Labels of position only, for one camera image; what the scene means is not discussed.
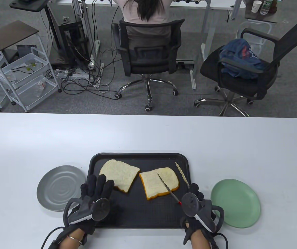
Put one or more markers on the person's left hand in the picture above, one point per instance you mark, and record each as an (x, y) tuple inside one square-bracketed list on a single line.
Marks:
[(98, 186)]

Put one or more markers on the person's right hand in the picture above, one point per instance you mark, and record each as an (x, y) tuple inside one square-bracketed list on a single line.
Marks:
[(196, 192)]

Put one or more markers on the toast slice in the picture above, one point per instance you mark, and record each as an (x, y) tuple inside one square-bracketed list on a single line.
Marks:
[(118, 175), (153, 184)]

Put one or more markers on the grey metal plate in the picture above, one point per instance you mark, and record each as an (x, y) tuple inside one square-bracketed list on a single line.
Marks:
[(57, 189)]

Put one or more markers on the black food tray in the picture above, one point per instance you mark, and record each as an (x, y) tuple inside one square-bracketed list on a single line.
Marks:
[(138, 210)]

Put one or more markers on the person's left forearm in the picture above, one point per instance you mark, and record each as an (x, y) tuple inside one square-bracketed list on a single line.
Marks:
[(72, 242)]

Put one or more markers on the person's right forearm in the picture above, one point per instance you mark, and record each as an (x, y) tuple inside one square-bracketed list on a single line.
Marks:
[(200, 241)]

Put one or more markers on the grey white left controller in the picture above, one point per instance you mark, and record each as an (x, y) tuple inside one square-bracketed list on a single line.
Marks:
[(100, 208)]

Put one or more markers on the green plate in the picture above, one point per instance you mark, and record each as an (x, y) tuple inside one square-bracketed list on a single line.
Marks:
[(235, 203)]

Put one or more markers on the crumpled plastic bottle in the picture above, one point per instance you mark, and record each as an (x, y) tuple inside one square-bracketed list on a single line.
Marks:
[(40, 88)]

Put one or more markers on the white power strip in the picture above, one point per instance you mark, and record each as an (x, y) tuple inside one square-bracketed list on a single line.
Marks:
[(73, 74)]

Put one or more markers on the black office chair with armrests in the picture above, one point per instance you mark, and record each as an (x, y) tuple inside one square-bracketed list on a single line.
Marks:
[(241, 83)]

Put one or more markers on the black mesh office chair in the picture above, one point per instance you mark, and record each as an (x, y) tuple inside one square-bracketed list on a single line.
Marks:
[(148, 54)]

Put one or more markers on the black computer tower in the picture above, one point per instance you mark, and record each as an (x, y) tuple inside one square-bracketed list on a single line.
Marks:
[(70, 44)]

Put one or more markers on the white office desk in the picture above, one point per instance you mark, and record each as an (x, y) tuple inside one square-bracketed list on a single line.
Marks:
[(208, 39)]

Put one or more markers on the dark wooden side table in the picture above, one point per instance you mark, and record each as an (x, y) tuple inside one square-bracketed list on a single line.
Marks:
[(6, 36)]

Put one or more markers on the dark small table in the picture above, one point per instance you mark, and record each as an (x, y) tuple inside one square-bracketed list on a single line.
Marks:
[(265, 16)]

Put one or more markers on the white paper cup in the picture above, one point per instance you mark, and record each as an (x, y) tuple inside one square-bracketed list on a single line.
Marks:
[(256, 6)]

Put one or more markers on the clear plastic bottle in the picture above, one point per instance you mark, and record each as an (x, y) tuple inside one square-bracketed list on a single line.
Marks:
[(265, 7)]

